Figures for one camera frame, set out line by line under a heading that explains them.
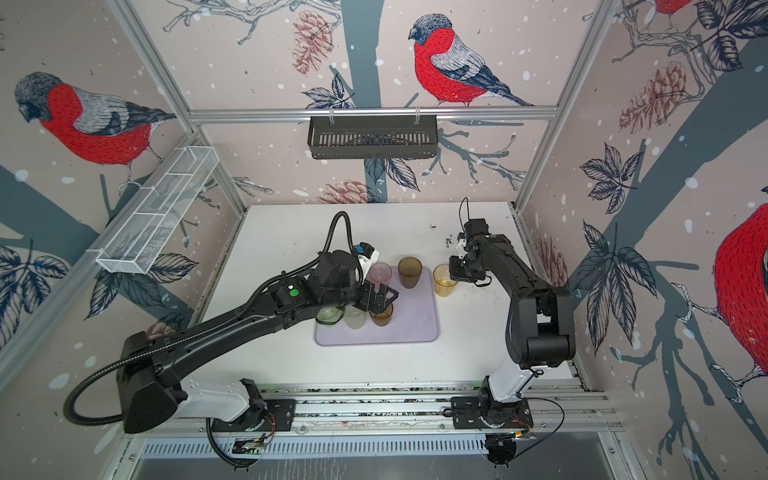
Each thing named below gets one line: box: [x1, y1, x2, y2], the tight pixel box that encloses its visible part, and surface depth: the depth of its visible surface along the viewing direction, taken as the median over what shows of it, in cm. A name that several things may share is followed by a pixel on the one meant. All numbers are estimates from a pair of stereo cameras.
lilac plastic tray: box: [315, 266, 439, 346], surface depth 90 cm
